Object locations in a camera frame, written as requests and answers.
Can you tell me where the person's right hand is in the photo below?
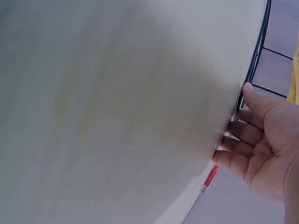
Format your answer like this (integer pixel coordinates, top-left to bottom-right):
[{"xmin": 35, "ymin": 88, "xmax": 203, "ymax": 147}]
[{"xmin": 211, "ymin": 82, "xmax": 299, "ymax": 204}]

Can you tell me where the person's body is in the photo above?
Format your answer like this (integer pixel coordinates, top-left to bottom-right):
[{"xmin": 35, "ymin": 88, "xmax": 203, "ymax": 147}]
[{"xmin": 286, "ymin": 45, "xmax": 299, "ymax": 105}]

